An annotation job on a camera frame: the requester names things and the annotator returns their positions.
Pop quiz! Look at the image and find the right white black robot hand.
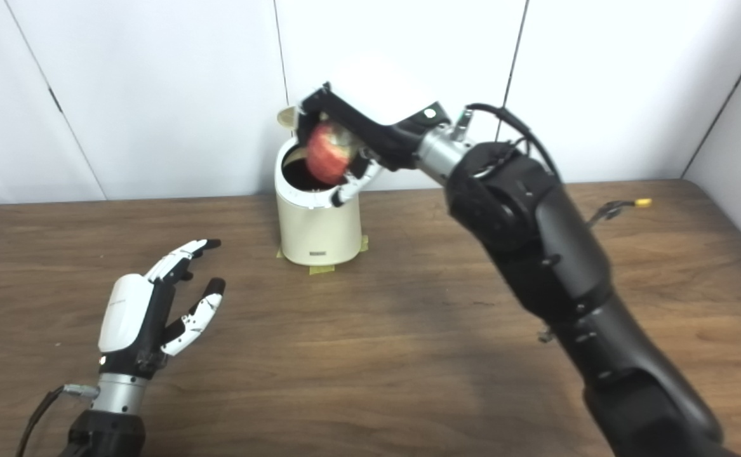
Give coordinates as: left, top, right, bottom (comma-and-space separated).
297, 56, 452, 208

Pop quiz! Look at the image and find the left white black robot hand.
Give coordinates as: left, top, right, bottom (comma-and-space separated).
97, 239, 226, 380

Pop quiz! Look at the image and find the red apple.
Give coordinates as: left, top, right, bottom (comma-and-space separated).
306, 122, 353, 185

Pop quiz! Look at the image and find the cream-colored round bin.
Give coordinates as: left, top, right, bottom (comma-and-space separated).
274, 136, 363, 266

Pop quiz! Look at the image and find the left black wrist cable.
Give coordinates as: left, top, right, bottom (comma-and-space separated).
16, 383, 101, 457

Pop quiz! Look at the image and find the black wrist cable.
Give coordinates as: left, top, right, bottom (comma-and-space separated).
16, 383, 101, 457
453, 103, 561, 182

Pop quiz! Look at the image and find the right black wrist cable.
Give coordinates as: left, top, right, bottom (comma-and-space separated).
453, 103, 561, 182

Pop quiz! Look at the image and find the yellow plug wire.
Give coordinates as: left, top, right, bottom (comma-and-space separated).
589, 198, 652, 226

